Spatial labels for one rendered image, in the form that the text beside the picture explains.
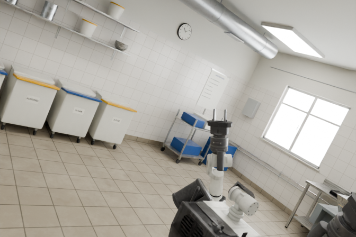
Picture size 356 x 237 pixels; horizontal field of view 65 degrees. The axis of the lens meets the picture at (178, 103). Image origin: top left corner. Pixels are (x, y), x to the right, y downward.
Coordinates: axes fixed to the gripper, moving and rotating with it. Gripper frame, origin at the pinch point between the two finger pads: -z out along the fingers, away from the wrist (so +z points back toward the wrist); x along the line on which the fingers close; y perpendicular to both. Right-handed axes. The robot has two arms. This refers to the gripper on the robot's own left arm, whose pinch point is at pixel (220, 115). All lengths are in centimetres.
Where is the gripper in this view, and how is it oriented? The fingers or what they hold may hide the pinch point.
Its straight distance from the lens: 141.5
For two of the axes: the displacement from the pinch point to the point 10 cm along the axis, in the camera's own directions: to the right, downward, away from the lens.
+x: 9.2, 0.5, -3.9
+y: -3.9, 0.8, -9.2
